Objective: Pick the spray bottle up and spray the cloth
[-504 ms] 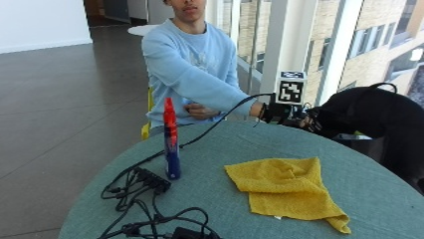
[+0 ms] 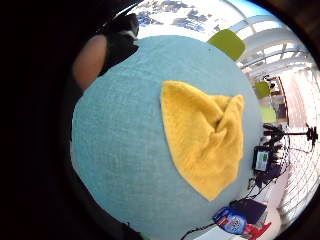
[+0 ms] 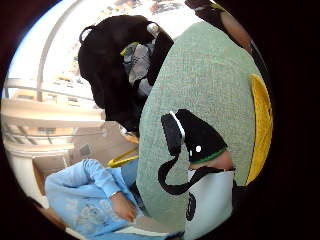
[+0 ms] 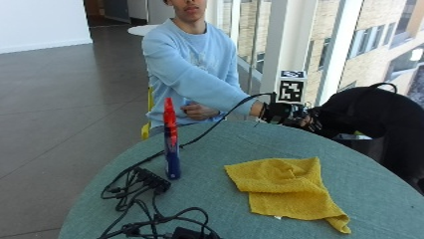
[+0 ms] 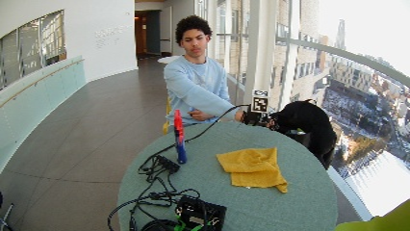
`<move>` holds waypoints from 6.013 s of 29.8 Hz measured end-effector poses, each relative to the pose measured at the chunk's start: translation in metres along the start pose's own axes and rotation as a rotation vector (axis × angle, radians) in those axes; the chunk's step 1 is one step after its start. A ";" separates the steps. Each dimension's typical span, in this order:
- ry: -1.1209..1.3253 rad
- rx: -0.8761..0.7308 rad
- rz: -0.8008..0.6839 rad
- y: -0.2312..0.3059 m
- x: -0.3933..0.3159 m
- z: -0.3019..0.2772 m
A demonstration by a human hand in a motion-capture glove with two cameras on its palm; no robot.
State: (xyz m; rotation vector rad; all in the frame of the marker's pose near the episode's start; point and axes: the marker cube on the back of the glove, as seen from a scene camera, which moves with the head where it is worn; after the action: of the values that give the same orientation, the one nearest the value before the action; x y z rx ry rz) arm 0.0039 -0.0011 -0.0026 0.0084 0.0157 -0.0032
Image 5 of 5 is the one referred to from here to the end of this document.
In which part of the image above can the white marker cube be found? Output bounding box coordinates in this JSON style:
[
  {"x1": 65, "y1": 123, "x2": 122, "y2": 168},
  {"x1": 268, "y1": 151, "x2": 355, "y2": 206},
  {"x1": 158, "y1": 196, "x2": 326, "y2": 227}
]
[{"x1": 250, "y1": 89, "x2": 270, "y2": 115}]

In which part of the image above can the yellow chair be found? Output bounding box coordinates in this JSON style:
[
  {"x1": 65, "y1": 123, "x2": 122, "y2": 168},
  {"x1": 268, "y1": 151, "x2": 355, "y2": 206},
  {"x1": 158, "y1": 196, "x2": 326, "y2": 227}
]
[{"x1": 161, "y1": 95, "x2": 173, "y2": 136}]

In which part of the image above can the black backpack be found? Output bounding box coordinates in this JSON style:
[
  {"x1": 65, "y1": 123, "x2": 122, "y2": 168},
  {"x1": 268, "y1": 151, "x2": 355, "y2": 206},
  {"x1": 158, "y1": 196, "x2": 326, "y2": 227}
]
[{"x1": 268, "y1": 99, "x2": 338, "y2": 170}]

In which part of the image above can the the person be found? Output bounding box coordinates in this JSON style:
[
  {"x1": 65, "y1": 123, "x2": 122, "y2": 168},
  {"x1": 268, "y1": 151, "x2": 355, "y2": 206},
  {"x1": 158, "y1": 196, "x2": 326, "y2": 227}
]
[{"x1": 162, "y1": 14, "x2": 248, "y2": 135}]

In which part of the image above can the yellow cloth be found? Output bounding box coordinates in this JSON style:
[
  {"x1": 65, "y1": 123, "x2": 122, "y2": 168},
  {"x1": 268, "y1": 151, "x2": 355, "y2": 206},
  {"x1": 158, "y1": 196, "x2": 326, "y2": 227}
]
[{"x1": 216, "y1": 146, "x2": 290, "y2": 194}]

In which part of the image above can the black power strip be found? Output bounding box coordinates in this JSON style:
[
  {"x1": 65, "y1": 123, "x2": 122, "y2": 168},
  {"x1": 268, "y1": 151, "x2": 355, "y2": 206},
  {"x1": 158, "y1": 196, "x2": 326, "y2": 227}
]
[{"x1": 153, "y1": 154, "x2": 182, "y2": 174}]

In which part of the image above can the white structural column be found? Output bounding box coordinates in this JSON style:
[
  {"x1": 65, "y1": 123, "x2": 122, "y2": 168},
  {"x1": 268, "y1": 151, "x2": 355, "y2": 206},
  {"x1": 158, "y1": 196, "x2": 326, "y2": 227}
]
[{"x1": 242, "y1": 0, "x2": 280, "y2": 105}]

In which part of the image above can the grey window railing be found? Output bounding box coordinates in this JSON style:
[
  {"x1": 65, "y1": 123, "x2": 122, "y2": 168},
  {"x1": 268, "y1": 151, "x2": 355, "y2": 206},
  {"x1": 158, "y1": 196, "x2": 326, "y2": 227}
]
[{"x1": 274, "y1": 36, "x2": 410, "y2": 89}]

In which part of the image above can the black electronics box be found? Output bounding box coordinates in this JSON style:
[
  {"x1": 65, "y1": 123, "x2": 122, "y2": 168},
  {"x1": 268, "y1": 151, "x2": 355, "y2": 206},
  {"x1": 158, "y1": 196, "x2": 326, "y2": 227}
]
[{"x1": 173, "y1": 195, "x2": 228, "y2": 231}]

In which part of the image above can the yellow-green chair back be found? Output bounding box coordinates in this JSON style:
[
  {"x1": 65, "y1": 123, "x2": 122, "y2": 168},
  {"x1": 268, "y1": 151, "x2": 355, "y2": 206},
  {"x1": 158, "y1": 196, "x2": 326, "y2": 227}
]
[{"x1": 333, "y1": 198, "x2": 410, "y2": 231}]

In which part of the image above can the long black glove cable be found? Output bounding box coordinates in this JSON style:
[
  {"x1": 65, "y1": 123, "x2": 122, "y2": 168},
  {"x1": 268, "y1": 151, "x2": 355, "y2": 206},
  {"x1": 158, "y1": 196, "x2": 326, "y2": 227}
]
[{"x1": 138, "y1": 103, "x2": 253, "y2": 171}]

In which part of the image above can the tangle of black cables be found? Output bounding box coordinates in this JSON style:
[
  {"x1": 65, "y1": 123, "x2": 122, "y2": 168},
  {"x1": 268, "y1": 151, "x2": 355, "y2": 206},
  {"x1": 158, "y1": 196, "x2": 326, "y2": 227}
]
[{"x1": 107, "y1": 167, "x2": 202, "y2": 231}]

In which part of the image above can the green cable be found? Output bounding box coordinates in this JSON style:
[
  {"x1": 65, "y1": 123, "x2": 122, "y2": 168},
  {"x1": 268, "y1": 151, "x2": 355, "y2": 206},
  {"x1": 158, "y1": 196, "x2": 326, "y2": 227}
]
[{"x1": 172, "y1": 207, "x2": 216, "y2": 231}]

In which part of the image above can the black coiled cable bundle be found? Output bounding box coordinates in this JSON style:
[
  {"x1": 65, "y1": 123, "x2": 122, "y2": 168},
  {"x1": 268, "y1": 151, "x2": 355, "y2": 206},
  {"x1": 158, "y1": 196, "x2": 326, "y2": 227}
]
[{"x1": 140, "y1": 218, "x2": 184, "y2": 231}]

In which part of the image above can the wooden wall handrail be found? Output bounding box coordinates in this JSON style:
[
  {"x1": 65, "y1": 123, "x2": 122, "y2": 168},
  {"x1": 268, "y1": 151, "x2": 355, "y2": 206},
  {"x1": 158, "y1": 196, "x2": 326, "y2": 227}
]
[{"x1": 0, "y1": 58, "x2": 85, "y2": 109}]

